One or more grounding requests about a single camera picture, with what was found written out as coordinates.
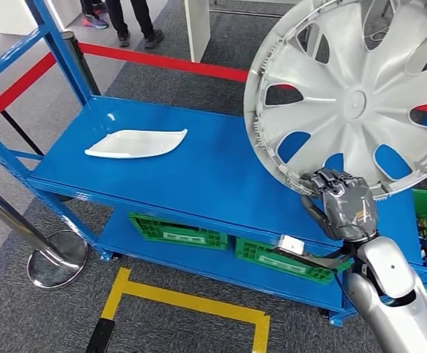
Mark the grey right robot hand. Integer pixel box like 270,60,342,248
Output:
298,168,379,243

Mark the grey plastic wheel hubcap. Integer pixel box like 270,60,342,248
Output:
243,0,427,201

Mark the blue metal shelf rack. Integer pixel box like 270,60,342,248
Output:
0,0,427,327

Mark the white plastic car part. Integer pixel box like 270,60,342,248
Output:
85,128,188,160

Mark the white desk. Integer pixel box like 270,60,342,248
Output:
184,0,299,63

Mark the red barrier belt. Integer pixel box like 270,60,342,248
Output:
0,51,57,126
78,42,427,114

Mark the person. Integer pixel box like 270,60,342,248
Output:
80,0,110,30
104,0,165,50

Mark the black barrier belt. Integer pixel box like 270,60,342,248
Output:
0,88,45,157

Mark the white cabinet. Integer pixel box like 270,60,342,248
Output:
0,0,82,35

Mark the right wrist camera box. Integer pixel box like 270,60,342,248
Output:
274,235,306,257

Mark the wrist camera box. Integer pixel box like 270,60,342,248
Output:
85,318,116,353
274,235,306,257

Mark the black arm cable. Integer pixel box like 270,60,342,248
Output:
332,270,350,308

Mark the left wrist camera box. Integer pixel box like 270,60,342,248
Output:
85,318,116,353

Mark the black stanchion post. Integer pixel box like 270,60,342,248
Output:
60,30,101,97

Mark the chrome stanchion post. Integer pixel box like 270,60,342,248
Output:
0,176,89,290

